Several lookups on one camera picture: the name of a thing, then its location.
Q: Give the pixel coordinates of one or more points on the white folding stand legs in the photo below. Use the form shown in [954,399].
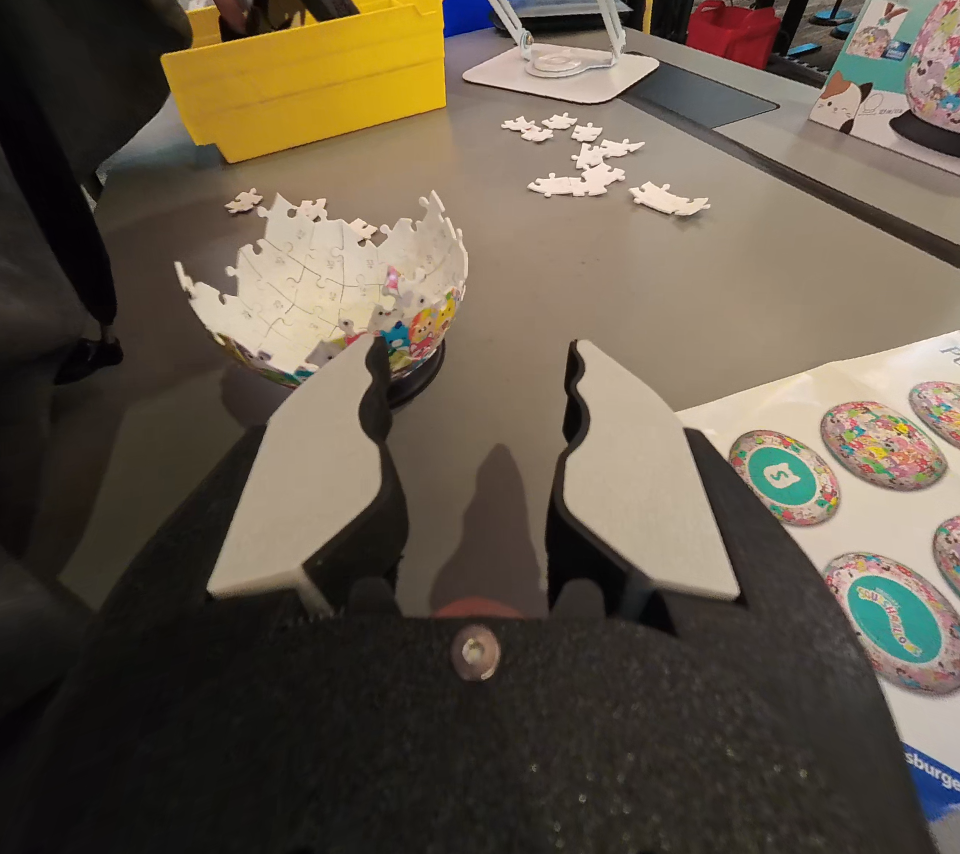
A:
[502,6]

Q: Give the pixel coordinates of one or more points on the red bag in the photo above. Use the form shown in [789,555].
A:
[735,36]

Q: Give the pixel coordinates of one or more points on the partly built white puzzle ball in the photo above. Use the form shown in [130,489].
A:
[300,299]

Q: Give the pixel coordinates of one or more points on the puzzle pieces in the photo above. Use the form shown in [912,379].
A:
[592,179]

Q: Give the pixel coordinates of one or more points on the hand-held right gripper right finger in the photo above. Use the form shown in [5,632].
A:
[645,494]

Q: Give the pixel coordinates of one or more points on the yellow box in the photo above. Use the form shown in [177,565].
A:
[300,89]

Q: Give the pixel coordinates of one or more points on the printed instruction leaflet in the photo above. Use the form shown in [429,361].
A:
[862,531]

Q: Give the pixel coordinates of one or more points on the single white puzzle piece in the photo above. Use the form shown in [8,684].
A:
[244,201]

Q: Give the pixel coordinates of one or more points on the colourful puzzle box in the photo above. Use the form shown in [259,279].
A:
[885,44]

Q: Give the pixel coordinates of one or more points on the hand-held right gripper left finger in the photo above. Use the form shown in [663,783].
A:
[315,486]

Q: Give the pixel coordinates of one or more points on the dark grey table flap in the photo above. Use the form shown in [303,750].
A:
[697,96]

